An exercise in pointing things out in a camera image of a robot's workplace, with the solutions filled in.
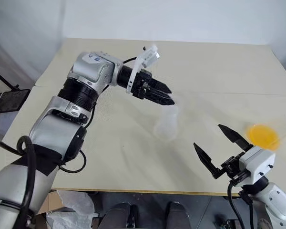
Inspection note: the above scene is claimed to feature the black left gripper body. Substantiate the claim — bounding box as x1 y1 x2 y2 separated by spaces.
131 68 158 100

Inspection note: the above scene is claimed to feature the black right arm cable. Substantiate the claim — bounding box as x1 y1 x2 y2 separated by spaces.
227 180 256 229

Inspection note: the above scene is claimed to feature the brown cardboard box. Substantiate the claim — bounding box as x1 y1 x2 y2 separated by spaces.
35 190 69 229

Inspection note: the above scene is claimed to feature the clear plastic bottle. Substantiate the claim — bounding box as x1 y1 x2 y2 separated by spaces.
153 107 180 142

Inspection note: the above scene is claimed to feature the crumpled clear plastic sheet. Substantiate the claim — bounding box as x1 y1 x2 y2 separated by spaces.
47 190 96 229

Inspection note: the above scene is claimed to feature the orange round fruit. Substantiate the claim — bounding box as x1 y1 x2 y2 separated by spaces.
248 123 281 151

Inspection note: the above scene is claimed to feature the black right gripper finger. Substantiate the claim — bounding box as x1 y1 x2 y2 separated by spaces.
217 123 251 152
193 142 222 180

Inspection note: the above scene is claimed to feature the dark rounded shape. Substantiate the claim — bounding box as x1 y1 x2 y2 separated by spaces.
165 201 191 229
104 201 139 229

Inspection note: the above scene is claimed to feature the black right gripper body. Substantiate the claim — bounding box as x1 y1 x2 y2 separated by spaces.
220 154 249 186

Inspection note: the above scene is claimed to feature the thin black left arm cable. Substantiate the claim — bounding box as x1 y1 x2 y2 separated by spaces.
58 83 112 174

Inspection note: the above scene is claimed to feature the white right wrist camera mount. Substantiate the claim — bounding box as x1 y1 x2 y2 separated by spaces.
238 145 276 186

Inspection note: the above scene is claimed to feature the black stand with base plate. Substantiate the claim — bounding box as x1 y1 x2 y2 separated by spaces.
0 65 31 115

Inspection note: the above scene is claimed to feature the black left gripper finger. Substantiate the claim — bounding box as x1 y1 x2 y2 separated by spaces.
153 79 173 94
148 92 175 106

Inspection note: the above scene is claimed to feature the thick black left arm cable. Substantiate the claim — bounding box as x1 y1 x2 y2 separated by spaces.
0 135 38 224

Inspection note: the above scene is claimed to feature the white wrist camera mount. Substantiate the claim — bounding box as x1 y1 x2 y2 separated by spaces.
238 145 276 186
125 44 162 94

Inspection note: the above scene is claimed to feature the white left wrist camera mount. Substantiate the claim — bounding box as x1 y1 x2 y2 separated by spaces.
125 44 162 94

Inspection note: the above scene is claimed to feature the clear plastic bag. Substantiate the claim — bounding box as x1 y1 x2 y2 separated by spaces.
245 106 286 152

